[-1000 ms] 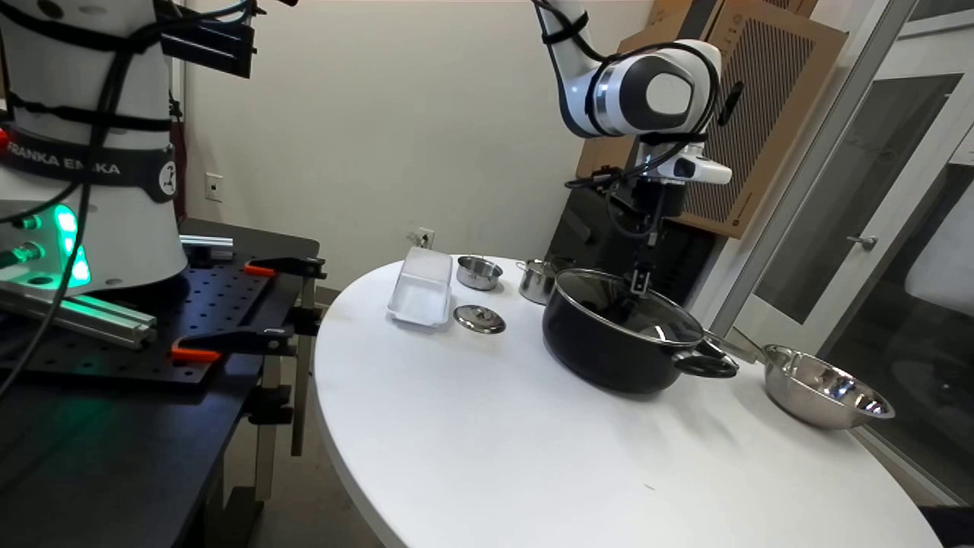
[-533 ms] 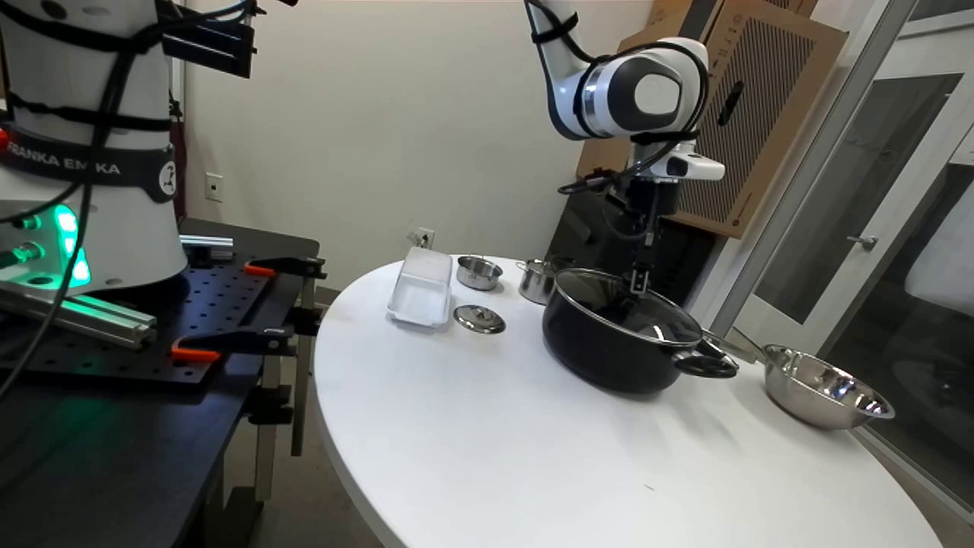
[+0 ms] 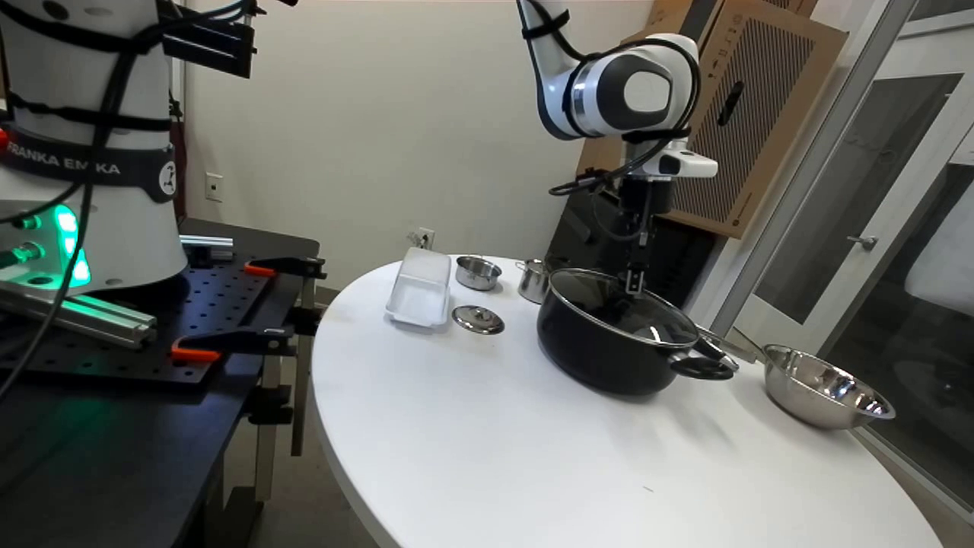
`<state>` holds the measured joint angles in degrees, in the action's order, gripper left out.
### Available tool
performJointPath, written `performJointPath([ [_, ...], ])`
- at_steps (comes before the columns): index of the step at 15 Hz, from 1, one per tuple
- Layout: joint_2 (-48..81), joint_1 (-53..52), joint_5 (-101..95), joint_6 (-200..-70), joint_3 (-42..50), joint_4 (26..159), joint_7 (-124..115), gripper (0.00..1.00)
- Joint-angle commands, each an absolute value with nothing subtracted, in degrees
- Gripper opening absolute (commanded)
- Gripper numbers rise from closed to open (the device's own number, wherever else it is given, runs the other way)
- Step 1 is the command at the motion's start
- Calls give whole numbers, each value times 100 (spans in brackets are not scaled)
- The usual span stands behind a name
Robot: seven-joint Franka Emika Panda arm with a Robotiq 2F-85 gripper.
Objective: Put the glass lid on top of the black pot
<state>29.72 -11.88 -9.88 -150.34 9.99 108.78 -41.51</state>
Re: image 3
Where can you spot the white wall outlet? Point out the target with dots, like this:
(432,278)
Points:
(424,235)
(214,187)

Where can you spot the clear plastic container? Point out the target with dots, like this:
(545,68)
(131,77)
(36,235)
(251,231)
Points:
(419,289)

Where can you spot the cardboard box with dark stripe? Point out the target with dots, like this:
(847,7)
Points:
(772,102)

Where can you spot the black box device on mount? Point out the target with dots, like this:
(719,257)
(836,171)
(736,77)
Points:
(203,40)

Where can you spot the black perforated robot table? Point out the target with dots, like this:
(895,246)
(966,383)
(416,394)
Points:
(123,446)

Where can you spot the small steel bowl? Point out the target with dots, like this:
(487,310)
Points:
(478,272)

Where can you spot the small round steel lid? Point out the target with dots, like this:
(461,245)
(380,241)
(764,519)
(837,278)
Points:
(478,319)

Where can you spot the black cooking pot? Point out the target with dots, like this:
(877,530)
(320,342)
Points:
(610,367)

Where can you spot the glass office door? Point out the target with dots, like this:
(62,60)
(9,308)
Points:
(893,222)

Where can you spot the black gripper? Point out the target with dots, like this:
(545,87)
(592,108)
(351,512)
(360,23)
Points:
(643,203)

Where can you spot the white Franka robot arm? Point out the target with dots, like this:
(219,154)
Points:
(628,94)

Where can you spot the aluminium rail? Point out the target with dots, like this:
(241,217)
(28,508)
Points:
(79,310)

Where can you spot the black equipment case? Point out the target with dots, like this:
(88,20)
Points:
(588,239)

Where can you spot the large steel mixing bowl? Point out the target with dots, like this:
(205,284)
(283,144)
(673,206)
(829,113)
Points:
(817,390)

